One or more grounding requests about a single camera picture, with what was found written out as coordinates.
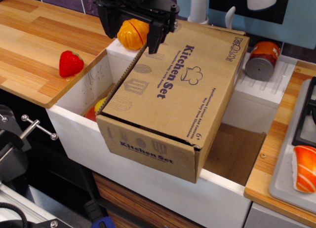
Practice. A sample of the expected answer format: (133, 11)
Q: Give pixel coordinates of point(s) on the black metal table clamp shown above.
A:
(14, 144)

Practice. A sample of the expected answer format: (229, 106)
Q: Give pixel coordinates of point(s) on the yellow red toy vegetable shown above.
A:
(92, 112)

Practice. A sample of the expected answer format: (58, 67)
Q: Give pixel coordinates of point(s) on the black stove grate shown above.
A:
(305, 133)

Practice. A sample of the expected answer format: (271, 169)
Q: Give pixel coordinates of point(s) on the grey stove tray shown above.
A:
(281, 186)

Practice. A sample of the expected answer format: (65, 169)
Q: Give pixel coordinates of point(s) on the white toy faucet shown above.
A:
(198, 14)

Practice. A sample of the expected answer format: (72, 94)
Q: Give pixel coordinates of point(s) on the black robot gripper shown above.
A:
(112, 15)

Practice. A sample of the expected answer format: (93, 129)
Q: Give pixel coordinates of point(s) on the toy salmon sushi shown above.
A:
(304, 168)

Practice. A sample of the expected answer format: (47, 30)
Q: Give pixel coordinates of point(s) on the blue clamp handle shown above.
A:
(105, 222)

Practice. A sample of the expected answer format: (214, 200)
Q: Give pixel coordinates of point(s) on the red toy strawberry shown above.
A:
(70, 63)

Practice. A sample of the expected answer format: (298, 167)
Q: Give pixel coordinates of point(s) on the orange toy pumpkin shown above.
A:
(133, 34)

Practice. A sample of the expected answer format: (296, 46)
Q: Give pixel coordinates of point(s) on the brown cardboard kitchen set box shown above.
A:
(167, 107)

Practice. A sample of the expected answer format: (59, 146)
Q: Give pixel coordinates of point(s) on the orange toy soup can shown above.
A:
(263, 59)

